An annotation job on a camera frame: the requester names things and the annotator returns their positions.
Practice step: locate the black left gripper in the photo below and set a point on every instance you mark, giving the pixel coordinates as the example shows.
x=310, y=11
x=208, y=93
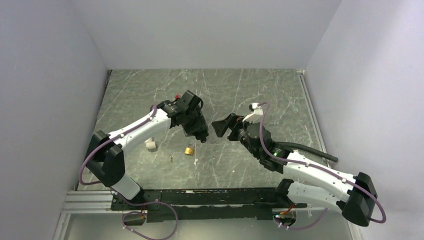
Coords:
x=200, y=124

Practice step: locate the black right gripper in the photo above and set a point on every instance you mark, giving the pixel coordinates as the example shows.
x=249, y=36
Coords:
x=233, y=122

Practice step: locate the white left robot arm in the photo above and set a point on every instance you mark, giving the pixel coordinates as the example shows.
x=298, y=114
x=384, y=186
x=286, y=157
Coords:
x=105, y=156

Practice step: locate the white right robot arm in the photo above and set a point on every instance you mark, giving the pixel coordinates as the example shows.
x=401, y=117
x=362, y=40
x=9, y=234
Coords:
x=304, y=180

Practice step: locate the white pipe elbow left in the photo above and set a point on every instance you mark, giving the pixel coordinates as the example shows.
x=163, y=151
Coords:
x=150, y=145

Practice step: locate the brass padlock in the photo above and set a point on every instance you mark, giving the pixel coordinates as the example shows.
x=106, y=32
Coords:
x=190, y=149

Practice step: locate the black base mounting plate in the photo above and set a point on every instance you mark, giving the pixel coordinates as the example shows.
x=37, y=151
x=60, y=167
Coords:
x=261, y=203

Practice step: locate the black foam tube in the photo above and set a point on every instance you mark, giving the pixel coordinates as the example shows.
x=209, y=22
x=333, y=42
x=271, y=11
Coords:
x=310, y=150

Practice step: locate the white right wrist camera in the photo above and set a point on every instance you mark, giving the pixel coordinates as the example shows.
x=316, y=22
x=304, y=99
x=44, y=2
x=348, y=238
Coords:
x=256, y=112

